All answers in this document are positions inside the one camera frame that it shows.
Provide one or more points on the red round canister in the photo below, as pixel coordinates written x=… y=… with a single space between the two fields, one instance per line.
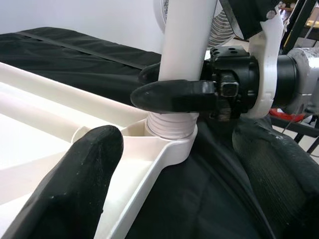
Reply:
x=281 y=112

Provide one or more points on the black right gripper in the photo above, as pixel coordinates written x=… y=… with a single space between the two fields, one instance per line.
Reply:
x=239 y=74

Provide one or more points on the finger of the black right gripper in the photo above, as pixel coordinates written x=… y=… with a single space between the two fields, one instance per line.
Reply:
x=149 y=74

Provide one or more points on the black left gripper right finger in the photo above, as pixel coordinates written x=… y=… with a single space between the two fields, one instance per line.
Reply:
x=281 y=179

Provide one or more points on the white plastic ribbed tabletop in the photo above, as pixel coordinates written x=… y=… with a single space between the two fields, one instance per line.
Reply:
x=37 y=112

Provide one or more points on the white pedestal fan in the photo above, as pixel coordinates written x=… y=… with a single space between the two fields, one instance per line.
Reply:
x=219 y=30

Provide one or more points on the white plastic table leg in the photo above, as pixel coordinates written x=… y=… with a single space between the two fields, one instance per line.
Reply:
x=184 y=49

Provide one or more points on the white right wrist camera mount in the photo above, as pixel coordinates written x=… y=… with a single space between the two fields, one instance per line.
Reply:
x=268 y=62

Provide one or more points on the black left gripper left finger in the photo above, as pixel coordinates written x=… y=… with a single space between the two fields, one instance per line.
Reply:
x=69 y=189

